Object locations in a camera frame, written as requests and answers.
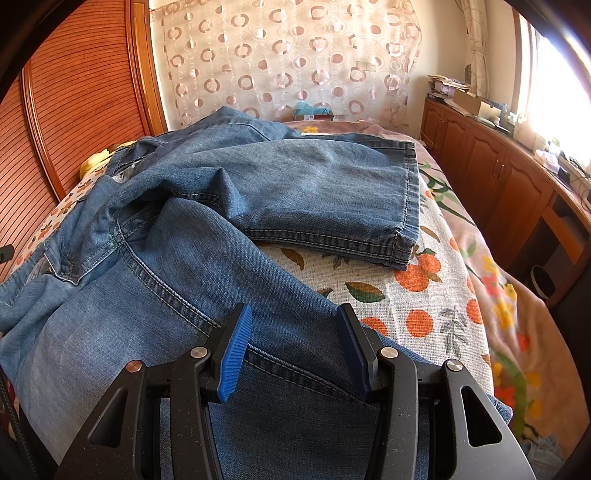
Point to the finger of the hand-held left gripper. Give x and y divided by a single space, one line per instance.
4 254

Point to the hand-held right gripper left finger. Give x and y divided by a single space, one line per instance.
235 355

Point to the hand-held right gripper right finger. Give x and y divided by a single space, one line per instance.
353 355

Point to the blue denim pants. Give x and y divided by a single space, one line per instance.
184 258

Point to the orange fruit print bed sheet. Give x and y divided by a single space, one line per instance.
406 286

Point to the yellow plush toy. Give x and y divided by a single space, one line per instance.
94 161

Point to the floral pink blanket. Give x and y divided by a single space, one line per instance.
508 323

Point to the wooden slatted wardrobe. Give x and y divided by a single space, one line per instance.
78 92

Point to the white cylindrical bin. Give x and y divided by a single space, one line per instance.
542 281

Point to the person's denim clad leg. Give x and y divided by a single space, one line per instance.
542 457

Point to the long wooden low cabinet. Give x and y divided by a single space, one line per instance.
503 184

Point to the small cardboard box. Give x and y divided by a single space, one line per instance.
318 118

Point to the blue plastic bag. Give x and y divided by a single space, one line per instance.
307 109

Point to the open cardboard box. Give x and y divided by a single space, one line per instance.
471 104

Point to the white tissue pack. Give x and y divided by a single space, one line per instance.
550 159

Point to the stack of papers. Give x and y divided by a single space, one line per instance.
443 85

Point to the circle patterned sheer curtain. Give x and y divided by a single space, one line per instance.
277 60

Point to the dark oval ornament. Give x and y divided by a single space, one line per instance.
467 74

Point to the wooden framed window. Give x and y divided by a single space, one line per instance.
554 92

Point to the beige window curtain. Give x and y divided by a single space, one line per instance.
475 46

